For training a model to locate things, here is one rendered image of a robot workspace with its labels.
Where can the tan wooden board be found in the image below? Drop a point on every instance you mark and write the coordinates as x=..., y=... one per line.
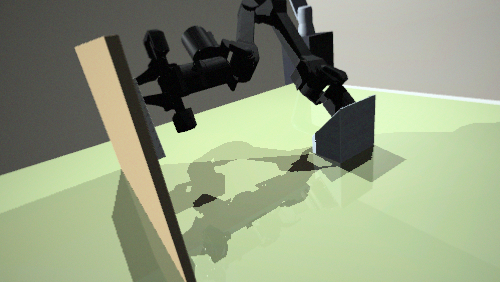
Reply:
x=109, y=78

